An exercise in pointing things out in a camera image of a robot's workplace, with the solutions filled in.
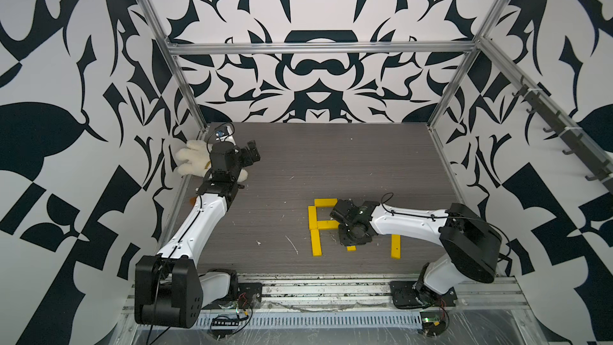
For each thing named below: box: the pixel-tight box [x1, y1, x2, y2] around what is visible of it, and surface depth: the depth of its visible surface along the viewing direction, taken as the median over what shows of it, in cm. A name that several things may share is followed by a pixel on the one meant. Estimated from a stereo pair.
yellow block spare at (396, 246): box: [390, 233, 402, 260], surface depth 84 cm
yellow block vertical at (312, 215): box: [308, 206, 318, 230], surface depth 91 cm
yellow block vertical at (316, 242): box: [310, 229, 322, 257], surface depth 86 cm
